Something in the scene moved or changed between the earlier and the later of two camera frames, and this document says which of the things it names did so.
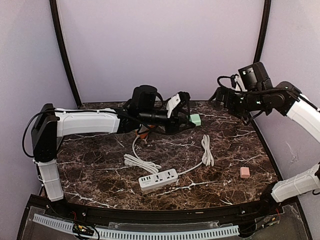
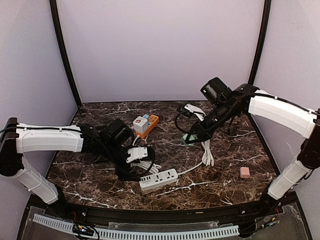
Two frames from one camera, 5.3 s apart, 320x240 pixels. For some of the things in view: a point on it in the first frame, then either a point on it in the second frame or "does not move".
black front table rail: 161,215 does not move
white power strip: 148,181 does not move
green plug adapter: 195,118 -> 193,137
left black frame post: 54,8 does not move
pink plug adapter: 245,172 does not move
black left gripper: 172,122 -> 122,165
